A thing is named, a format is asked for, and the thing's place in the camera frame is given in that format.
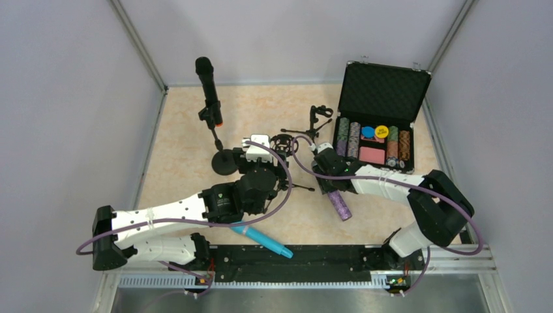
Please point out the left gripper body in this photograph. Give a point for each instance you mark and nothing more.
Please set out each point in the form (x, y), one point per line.
(279, 170)

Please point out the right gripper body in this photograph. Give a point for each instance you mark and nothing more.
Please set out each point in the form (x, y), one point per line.
(330, 180)

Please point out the black round-base mic stand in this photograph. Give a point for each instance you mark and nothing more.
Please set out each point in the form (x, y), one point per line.
(222, 161)

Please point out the black tripod shock-mount stand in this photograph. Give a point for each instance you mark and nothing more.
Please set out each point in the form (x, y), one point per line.
(281, 143)

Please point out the purple glitter microphone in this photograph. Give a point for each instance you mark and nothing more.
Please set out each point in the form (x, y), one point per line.
(339, 205)

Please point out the black microphone orange end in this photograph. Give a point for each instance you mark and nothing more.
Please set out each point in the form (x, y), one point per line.
(209, 90)

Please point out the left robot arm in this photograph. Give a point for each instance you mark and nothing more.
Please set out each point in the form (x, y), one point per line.
(122, 237)

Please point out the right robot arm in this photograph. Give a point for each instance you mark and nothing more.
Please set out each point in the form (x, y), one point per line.
(439, 208)

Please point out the black tripod stand with clip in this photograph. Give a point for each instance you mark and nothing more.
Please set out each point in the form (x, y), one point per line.
(313, 132)

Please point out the purple poker chip stack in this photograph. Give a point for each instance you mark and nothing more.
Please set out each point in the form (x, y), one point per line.
(342, 136)

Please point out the blue orange poker chip stack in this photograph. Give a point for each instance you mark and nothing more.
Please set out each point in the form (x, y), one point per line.
(353, 140)

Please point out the red playing card deck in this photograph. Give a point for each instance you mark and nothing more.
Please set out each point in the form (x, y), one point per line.
(372, 155)

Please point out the blue dealer chip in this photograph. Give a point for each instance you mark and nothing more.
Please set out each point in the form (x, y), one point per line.
(368, 133)

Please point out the black poker chip case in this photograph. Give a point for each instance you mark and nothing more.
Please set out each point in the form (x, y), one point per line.
(374, 95)

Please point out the yellow dealer chip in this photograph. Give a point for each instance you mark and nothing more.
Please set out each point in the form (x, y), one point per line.
(381, 132)

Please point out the green poker chip stack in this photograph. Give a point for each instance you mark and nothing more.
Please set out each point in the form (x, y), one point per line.
(392, 143)

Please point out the teal toy microphone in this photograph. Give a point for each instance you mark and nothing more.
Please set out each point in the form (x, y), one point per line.
(263, 240)

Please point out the brown poker chip stack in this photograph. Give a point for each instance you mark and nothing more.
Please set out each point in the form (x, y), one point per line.
(404, 143)

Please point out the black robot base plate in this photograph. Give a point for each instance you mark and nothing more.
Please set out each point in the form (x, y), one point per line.
(309, 264)

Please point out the white cable duct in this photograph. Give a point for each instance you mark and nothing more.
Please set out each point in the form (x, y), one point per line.
(171, 280)

